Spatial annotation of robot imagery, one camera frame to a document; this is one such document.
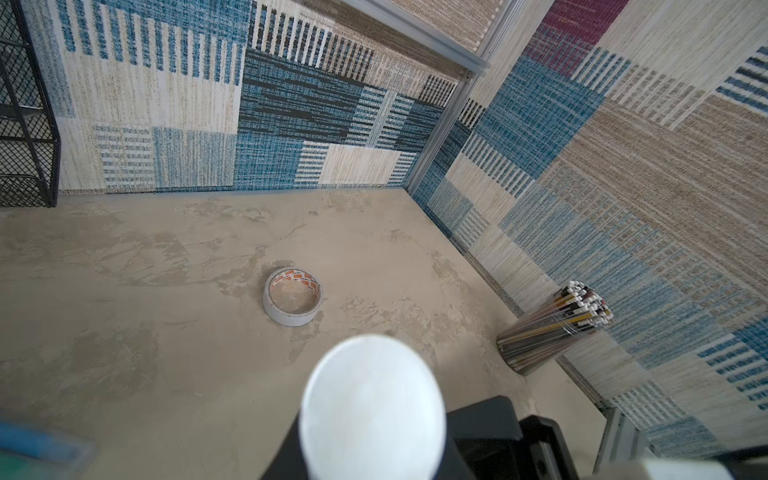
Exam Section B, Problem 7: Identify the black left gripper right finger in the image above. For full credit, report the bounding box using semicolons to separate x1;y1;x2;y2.
440;437;475;480

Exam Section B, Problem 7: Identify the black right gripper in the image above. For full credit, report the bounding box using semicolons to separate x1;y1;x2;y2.
446;396;579;479

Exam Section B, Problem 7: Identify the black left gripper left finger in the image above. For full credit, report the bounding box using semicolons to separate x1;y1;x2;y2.
261;415;306;480

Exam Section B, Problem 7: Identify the white tape roll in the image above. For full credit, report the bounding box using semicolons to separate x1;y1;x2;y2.
263;267;324;328

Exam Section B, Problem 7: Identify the pencil holder with pencils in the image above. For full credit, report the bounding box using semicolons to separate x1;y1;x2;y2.
496;280;614;376

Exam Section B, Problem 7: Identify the black mesh shelf rack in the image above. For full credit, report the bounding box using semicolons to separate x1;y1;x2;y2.
1;1;61;208

